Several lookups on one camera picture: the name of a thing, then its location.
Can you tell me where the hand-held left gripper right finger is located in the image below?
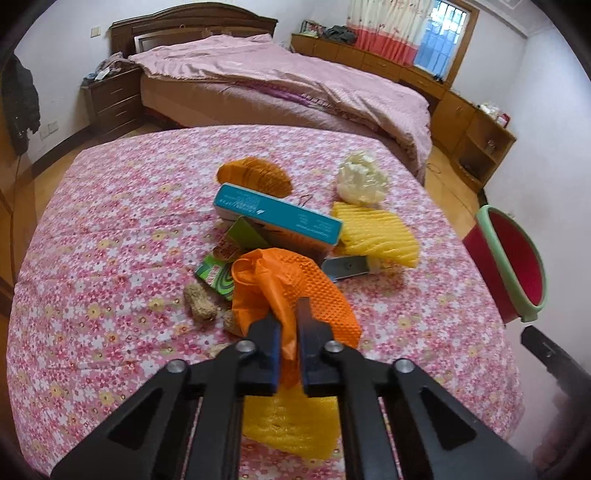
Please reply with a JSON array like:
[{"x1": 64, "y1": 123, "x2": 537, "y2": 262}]
[{"x1": 295, "y1": 296, "x2": 539, "y2": 480}]

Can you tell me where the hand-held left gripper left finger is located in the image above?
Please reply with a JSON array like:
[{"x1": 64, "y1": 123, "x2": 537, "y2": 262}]
[{"x1": 50, "y1": 318, "x2": 283, "y2": 480}]

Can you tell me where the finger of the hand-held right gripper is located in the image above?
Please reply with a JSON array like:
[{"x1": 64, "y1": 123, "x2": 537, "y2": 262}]
[{"x1": 521, "y1": 325, "x2": 591, "y2": 402}]

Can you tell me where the red bucket with green rim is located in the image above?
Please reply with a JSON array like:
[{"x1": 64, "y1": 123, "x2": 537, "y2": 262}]
[{"x1": 462, "y1": 205, "x2": 548, "y2": 324}]

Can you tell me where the teal and white medicine box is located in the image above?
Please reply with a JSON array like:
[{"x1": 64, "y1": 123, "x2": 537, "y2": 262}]
[{"x1": 213, "y1": 183, "x2": 344, "y2": 247}]

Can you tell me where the yellow foam sheet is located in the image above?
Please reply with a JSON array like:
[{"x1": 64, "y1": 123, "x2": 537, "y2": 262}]
[{"x1": 242, "y1": 391, "x2": 343, "y2": 460}]

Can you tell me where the green spiral print wrapper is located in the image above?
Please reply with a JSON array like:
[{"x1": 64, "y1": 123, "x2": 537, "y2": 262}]
[{"x1": 194, "y1": 255, "x2": 236, "y2": 301}]

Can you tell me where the metal scraper blade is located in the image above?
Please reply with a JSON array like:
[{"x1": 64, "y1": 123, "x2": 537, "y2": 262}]
[{"x1": 321, "y1": 256, "x2": 370, "y2": 282}]

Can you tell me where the olive green paper card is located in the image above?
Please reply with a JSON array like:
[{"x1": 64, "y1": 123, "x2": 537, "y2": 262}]
[{"x1": 226, "y1": 216, "x2": 271, "y2": 252}]

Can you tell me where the yellow ribbed foam net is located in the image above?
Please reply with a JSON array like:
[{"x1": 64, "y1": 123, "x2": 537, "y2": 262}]
[{"x1": 331, "y1": 202, "x2": 420, "y2": 269}]

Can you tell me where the dark orange ribbed foam net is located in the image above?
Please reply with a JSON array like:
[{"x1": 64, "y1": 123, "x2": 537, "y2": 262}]
[{"x1": 217, "y1": 157, "x2": 293, "y2": 198}]

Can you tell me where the white crumpled paper ball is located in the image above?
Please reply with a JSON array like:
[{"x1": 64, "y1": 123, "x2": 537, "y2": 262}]
[{"x1": 336, "y1": 152, "x2": 389, "y2": 206}]

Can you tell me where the long light wooden cabinet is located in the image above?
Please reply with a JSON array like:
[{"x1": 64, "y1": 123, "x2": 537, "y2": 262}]
[{"x1": 291, "y1": 33, "x2": 517, "y2": 192}]

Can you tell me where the pink quilt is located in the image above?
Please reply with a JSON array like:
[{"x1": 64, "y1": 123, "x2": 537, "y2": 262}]
[{"x1": 128, "y1": 33, "x2": 432, "y2": 178}]

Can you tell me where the dark wooden nightstand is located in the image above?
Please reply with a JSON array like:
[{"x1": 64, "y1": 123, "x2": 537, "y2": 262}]
[{"x1": 82, "y1": 69, "x2": 144, "y2": 132}]

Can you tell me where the dark clothes pile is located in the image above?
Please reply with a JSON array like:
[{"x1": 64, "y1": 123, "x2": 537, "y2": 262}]
[{"x1": 322, "y1": 25, "x2": 357, "y2": 44}]

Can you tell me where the clutter of small items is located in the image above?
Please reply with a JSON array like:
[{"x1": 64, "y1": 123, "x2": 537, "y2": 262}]
[{"x1": 85, "y1": 53, "x2": 139, "y2": 81}]

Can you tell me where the white and red curtain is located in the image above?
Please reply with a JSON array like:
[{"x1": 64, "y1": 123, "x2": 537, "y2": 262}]
[{"x1": 346, "y1": 0, "x2": 444, "y2": 68}]

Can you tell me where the barred window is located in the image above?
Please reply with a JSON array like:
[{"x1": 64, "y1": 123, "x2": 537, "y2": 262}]
[{"x1": 413, "y1": 0, "x2": 478, "y2": 84}]

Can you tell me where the dark wooden bed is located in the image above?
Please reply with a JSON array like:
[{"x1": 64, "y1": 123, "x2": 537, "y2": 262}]
[{"x1": 109, "y1": 2, "x2": 432, "y2": 185}]

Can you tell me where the black jacket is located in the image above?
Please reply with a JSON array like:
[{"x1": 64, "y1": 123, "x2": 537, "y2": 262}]
[{"x1": 2, "y1": 55, "x2": 41, "y2": 155}]

